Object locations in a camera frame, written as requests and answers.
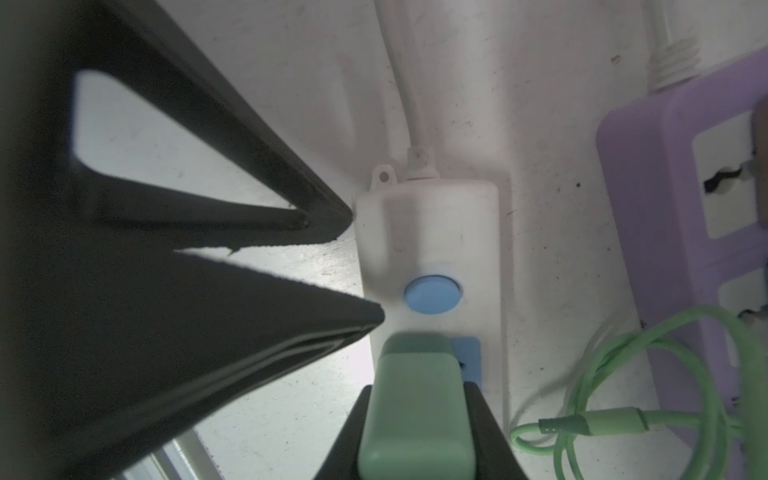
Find pink charger plug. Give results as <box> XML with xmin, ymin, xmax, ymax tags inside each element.
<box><xmin>752</xmin><ymin>97</ymin><xmax>768</xmax><ymax>229</ymax></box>

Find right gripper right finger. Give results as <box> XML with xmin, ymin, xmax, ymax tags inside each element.
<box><xmin>464</xmin><ymin>382</ymin><xmax>528</xmax><ymax>480</ymax></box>

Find white coiled power cords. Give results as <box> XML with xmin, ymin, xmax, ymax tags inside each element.
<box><xmin>371</xmin><ymin>0</ymin><xmax>703</xmax><ymax>181</ymax></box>

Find green charger plug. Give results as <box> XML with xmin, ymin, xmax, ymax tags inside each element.
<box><xmin>357</xmin><ymin>333</ymin><xmax>476</xmax><ymax>479</ymax></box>

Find white blue power strip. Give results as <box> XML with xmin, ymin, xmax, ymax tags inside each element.
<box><xmin>354</xmin><ymin>165</ymin><xmax>509</xmax><ymax>426</ymax></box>

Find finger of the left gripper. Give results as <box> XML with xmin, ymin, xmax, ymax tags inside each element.
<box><xmin>1</xmin><ymin>1</ymin><xmax>352</xmax><ymax>249</ymax></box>
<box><xmin>1</xmin><ymin>245</ymin><xmax>384</xmax><ymax>479</ymax></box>

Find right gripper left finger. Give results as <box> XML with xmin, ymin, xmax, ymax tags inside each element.
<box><xmin>314</xmin><ymin>385</ymin><xmax>372</xmax><ymax>480</ymax></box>

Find purple power strip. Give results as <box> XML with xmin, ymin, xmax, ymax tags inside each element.
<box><xmin>595</xmin><ymin>47</ymin><xmax>768</xmax><ymax>480</ymax></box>

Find green multi-head cable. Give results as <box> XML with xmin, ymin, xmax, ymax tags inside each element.
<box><xmin>509</xmin><ymin>304</ymin><xmax>768</xmax><ymax>480</ymax></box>

